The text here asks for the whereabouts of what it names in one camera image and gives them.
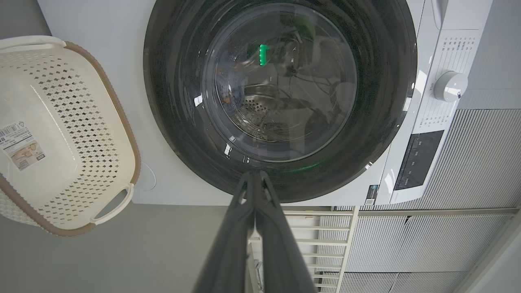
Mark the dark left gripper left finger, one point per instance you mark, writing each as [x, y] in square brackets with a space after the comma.
[228, 260]

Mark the black control display panel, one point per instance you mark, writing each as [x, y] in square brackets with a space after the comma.
[419, 160]

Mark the white round control knob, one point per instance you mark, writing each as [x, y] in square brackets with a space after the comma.
[449, 86]

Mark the basket product label sticker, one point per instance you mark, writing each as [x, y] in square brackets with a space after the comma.
[22, 146]

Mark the white slatted rack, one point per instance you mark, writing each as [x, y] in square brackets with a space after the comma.
[325, 242]

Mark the cream laundry basket brown rim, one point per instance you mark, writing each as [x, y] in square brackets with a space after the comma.
[61, 179]

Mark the round white filter cover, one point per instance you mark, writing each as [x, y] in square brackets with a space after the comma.
[147, 177]

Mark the washing machine drum with laundry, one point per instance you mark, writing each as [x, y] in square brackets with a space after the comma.
[260, 110]

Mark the round black glass washer door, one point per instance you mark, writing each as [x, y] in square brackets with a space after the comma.
[171, 101]

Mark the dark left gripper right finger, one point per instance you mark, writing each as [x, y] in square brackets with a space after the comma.
[281, 260]

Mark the white front-load washing machine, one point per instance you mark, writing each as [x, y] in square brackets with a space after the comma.
[101, 101]

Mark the small QR code sticker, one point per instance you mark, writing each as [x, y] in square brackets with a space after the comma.
[371, 194]

